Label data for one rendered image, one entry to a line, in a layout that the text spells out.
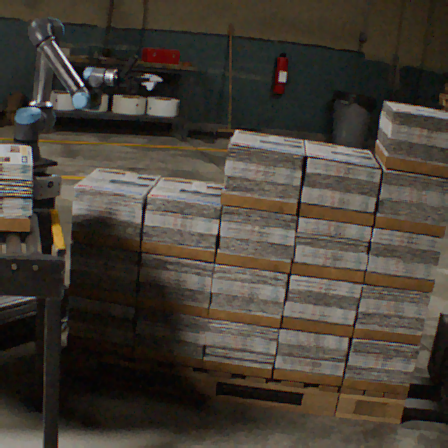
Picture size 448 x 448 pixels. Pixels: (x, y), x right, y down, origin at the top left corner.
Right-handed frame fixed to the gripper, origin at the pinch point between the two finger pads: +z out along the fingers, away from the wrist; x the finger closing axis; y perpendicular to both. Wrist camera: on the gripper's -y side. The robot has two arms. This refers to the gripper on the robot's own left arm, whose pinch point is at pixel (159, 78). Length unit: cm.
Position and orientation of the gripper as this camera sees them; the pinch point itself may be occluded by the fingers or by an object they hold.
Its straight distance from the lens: 332.1
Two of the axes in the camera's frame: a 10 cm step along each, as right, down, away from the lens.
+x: -2.0, 3.7, -9.1
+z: 9.7, 1.7, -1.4
